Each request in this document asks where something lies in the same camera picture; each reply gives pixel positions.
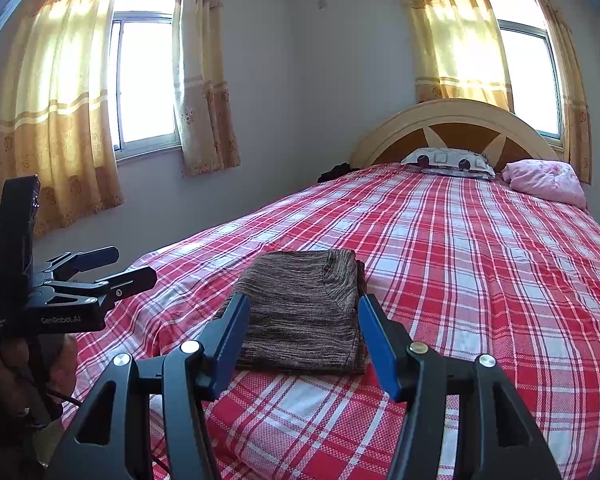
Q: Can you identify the cream and brown wooden headboard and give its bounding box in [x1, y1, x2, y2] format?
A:
[349, 99, 561, 171]

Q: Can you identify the brown knit sun-pattern sweater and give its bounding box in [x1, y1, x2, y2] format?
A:
[219, 249, 372, 376]

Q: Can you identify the person's left hand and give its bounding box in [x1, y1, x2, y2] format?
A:
[0, 334, 79, 423]

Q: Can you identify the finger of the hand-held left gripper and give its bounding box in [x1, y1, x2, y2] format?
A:
[44, 246, 120, 285]
[44, 266, 158, 313]

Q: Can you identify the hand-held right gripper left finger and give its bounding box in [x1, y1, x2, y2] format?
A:
[44, 292, 253, 480]

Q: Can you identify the yellow patterned curtain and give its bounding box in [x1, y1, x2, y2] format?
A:
[0, 0, 128, 238]
[392, 0, 515, 113]
[172, 0, 241, 177]
[522, 0, 593, 185]

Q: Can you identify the pink pillow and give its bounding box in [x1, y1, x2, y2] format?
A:
[502, 159, 588, 210]

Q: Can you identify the white patterned pillow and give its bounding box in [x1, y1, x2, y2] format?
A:
[401, 147, 497, 181]

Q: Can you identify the red plaid bed sheet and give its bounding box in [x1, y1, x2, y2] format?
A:
[62, 160, 600, 480]

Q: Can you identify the sliding glass window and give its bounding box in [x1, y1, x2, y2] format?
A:
[482, 0, 566, 148]
[109, 0, 182, 163]

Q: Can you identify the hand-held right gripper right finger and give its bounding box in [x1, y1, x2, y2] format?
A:
[357, 294, 563, 480]

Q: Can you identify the dark cloth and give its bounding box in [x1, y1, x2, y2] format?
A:
[317, 162, 353, 184]

